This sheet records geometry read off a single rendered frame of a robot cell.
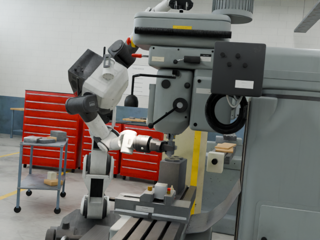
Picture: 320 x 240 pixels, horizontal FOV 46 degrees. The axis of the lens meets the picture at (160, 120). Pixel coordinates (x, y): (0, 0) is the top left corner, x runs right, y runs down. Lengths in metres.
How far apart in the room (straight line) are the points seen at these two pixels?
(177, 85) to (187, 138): 1.87
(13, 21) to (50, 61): 1.79
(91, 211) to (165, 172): 0.71
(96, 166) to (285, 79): 1.32
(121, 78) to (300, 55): 0.99
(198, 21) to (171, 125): 0.51
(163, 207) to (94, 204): 0.97
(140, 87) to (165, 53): 9.42
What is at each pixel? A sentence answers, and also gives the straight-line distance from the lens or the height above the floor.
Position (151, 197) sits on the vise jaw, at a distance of 1.76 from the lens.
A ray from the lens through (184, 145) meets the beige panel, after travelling 3.67.
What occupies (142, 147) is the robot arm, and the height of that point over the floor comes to 1.22.
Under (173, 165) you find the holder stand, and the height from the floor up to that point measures 1.10.
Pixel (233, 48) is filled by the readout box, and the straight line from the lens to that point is 1.55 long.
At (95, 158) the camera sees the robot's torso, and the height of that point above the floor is 1.06.
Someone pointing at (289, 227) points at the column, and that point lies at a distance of 1.79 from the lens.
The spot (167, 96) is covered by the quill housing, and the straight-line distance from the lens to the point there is 1.83.
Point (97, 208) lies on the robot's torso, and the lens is 2.68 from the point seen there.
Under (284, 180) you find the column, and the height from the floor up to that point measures 1.17.
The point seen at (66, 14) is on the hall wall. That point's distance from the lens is 12.29.
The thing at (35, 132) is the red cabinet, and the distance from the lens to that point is 7.36.
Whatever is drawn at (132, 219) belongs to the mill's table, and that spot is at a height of 0.93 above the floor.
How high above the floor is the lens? 1.47
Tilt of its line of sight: 3 degrees down
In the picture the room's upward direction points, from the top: 5 degrees clockwise
